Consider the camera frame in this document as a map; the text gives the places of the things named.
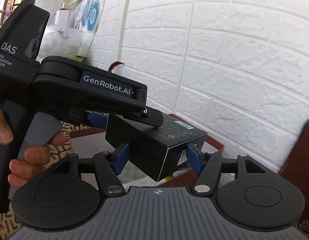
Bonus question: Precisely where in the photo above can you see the black product box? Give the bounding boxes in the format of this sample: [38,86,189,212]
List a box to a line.
[105,114,207,182]

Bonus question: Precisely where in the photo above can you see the person's left hand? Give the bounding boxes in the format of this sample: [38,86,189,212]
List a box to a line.
[0,109,61,190]

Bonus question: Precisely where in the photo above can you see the brown storage box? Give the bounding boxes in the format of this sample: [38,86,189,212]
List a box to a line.
[69,114,225,187]

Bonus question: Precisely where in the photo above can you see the white plastic bag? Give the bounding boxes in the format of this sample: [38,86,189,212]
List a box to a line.
[37,25,84,62]

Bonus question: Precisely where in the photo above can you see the white plant pot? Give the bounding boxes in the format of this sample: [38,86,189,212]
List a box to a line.
[54,10,70,29]

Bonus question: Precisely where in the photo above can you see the dark wooden headboard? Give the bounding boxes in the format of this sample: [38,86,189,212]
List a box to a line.
[279,119,309,233]

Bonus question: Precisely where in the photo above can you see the patterned table cloth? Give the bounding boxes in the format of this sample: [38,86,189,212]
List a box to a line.
[0,121,75,240]

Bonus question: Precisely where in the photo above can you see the blue circle wall poster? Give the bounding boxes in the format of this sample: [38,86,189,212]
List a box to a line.
[74,0,103,33]

